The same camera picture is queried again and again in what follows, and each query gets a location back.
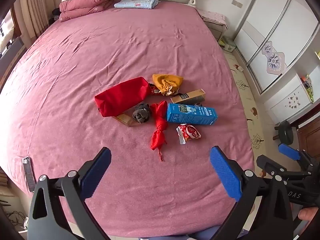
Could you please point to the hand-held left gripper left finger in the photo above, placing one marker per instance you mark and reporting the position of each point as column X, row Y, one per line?
column 96, row 172

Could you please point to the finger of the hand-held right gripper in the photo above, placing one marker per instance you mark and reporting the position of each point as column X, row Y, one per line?
column 290, row 152
column 268, row 164

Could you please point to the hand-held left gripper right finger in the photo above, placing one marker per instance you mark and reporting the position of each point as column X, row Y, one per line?
column 226, row 172

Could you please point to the blue carton box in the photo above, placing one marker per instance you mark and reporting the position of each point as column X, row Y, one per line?
column 191, row 115

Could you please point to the person's right hand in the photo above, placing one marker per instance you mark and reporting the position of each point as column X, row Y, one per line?
column 308, row 215

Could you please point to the round dark stool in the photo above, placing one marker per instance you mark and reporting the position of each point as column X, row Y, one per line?
column 285, row 132

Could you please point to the brown wooden door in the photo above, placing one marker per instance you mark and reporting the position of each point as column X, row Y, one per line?
column 308, row 136

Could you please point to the white cabinet with stickers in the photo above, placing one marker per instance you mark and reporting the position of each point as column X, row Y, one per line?
column 287, row 102

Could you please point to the red and white snack packet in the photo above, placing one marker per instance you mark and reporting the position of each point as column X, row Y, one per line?
column 188, row 133

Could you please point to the green hanging toy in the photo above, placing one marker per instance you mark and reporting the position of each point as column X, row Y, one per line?
column 308, row 87

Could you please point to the small black printed packet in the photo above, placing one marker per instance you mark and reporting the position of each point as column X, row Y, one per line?
column 198, row 104

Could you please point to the grey-brown rolled sock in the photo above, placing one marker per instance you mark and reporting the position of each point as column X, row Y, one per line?
column 141, row 113

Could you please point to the patterned floor mat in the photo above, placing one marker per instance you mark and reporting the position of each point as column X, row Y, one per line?
column 246, row 90

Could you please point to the red knotted cloth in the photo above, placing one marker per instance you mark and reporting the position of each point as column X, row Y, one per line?
column 158, row 127

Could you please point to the red fabric zip bag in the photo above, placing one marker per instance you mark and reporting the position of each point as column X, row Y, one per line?
column 121, row 97

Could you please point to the brown cardboard box black label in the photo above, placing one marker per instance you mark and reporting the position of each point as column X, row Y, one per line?
column 188, row 97

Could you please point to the red patterned snack wrapper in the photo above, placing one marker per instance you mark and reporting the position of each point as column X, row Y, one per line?
column 155, row 90

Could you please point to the white sliding-door wardrobe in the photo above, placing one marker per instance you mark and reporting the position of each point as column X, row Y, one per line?
column 270, row 22

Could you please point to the white nightstand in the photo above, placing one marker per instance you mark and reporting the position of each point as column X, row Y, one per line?
column 216, row 32

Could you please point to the dark wooden furniture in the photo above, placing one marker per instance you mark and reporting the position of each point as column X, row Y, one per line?
column 11, row 47

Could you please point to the pink floral cloth cover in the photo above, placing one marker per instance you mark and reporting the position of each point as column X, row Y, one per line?
column 213, row 17

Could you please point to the folded pink quilt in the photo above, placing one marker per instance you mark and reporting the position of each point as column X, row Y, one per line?
column 82, row 8

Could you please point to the folded light blue blanket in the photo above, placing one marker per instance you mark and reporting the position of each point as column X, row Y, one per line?
column 136, row 2

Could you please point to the beige curtain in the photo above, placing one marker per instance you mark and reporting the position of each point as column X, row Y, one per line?
column 37, row 7

